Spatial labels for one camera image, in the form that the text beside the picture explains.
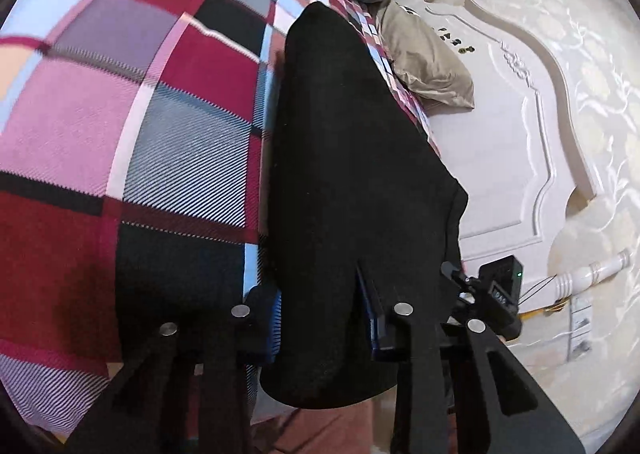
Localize black pants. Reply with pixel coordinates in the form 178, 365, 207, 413
262, 3, 468, 408

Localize white carved headboard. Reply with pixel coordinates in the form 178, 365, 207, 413
394, 0, 633, 375

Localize beige pillow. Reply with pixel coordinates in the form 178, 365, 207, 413
375, 0, 475, 111

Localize plaid checkered bed sheet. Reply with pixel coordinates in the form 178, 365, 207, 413
1, 0, 430, 438

